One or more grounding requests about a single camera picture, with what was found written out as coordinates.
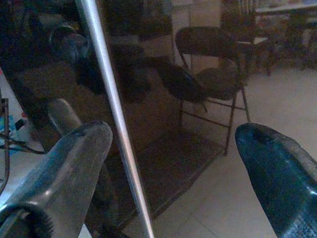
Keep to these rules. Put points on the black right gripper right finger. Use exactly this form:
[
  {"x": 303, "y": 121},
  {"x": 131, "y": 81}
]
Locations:
[{"x": 282, "y": 178}]

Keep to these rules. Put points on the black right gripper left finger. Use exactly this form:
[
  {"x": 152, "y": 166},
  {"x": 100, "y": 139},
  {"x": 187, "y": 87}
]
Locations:
[{"x": 64, "y": 178}]

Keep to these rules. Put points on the patterned floor mat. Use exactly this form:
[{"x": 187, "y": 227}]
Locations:
[{"x": 178, "y": 168}]

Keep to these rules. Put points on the black folding chair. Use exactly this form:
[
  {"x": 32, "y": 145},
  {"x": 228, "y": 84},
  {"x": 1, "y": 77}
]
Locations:
[{"x": 205, "y": 42}]

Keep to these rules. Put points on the dark wooden chair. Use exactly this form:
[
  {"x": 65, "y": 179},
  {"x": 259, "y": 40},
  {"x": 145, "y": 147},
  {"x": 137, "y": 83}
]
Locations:
[{"x": 244, "y": 22}]

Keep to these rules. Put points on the cluttered dining table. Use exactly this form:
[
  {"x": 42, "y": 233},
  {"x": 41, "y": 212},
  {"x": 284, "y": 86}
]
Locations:
[{"x": 292, "y": 15}]

